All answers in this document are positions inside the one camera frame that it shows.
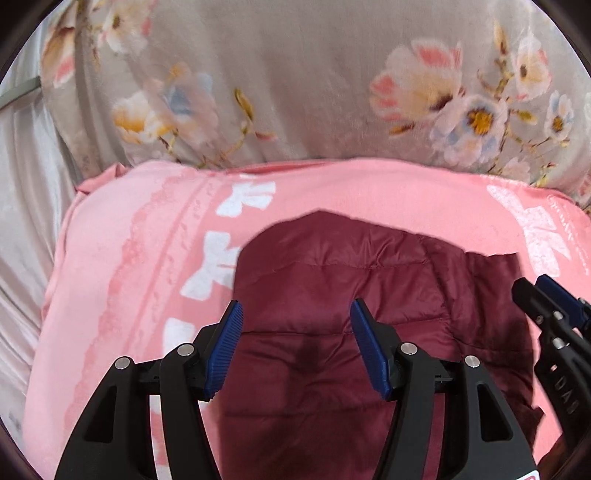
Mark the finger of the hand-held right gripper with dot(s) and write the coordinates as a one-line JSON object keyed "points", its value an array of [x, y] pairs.
{"points": [[554, 332], [565, 300]]}

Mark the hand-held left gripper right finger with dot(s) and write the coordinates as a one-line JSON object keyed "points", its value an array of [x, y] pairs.
{"points": [[369, 350]]}

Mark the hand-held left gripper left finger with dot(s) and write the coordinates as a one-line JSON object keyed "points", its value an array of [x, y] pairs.
{"points": [[224, 355]]}

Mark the maroon puffer jacket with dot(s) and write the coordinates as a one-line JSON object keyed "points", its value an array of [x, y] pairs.
{"points": [[323, 277]]}

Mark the pink blanket with white bows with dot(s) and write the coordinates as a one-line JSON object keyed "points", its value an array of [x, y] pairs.
{"points": [[115, 277]]}

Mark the pale satin cloth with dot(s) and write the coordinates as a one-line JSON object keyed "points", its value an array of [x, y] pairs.
{"points": [[27, 207]]}

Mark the grey floral bedsheet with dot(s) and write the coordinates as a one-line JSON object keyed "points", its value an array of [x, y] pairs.
{"points": [[300, 69]]}

